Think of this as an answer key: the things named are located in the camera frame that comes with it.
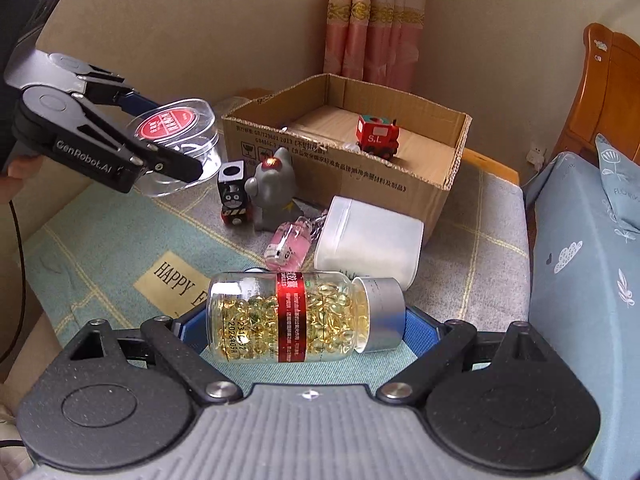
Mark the grey animal toy figure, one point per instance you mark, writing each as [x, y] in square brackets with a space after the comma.
[272, 195]

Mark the white wall socket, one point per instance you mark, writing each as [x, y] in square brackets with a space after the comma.
[537, 154]

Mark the red toy train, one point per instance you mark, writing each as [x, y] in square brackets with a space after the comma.
[376, 136]

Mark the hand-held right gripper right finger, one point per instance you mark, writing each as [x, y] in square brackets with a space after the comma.
[422, 332]

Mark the blue patterned pillow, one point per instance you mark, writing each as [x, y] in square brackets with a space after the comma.
[622, 185]

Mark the pink curtain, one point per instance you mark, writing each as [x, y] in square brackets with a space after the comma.
[375, 25]

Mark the blue printed bed sheet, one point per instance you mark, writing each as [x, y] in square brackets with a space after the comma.
[580, 310]

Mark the cardboard box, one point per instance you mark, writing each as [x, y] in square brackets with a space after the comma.
[350, 180]

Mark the black toy train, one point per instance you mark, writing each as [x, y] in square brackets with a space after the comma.
[235, 195]

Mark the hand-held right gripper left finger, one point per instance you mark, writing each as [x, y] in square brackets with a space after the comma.
[192, 332]

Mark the clear round plastic container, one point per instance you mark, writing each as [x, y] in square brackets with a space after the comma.
[200, 125]

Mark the checked printed blanket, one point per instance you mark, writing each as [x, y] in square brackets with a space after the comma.
[100, 240]

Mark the white plastic container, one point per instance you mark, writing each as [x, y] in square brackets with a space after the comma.
[367, 242]

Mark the wooden bed headboard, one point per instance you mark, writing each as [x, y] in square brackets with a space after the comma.
[600, 95]

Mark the clear capsule bottle silver cap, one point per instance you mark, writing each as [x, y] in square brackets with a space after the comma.
[310, 317]

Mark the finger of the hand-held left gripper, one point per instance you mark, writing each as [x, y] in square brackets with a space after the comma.
[165, 160]
[142, 104]

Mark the person's left hand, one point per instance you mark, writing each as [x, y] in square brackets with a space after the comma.
[17, 172]

